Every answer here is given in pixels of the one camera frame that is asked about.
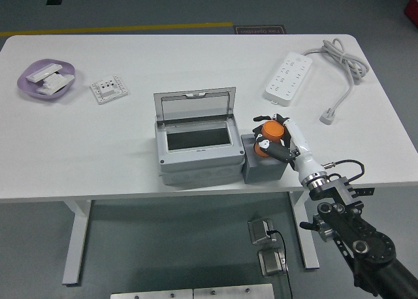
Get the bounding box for grey metal plate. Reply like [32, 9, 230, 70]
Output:
[193, 283, 275, 299]
[110, 289, 194, 299]

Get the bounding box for white stepped plastic part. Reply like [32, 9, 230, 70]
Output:
[44, 72, 75, 87]

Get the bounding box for grey power cord with plug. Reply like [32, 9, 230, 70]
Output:
[302, 39, 370, 125]

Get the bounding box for white wall socket plate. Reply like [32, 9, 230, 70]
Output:
[89, 75, 131, 106]

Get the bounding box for white power strip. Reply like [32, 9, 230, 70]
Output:
[263, 52, 314, 107]

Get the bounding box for grey cube block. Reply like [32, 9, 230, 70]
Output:
[240, 133, 288, 185]

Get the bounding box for black pedal cable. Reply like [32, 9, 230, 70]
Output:
[266, 229, 294, 299]

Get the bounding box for red box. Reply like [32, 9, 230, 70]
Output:
[404, 0, 418, 19]

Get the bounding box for grey junction box with lid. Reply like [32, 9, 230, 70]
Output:
[153, 86, 246, 187]

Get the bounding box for silver foot pedal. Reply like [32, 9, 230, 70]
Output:
[257, 248, 290, 277]
[247, 217, 275, 246]

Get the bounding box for purple shallow tray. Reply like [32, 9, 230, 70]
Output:
[16, 58, 76, 101]

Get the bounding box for long white plastic bar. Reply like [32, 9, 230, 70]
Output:
[25, 62, 63, 82]

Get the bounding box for white table leg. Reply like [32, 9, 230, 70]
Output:
[61, 199, 93, 287]
[289, 191, 321, 270]

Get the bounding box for orange cylinder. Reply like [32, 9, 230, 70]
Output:
[253, 120, 285, 157]

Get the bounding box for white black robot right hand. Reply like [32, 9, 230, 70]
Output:
[251, 113, 328, 183]

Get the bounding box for small white plastic part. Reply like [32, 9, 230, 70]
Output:
[35, 83, 65, 96]

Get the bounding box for dark floor sign with text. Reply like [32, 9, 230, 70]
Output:
[233, 24, 288, 35]

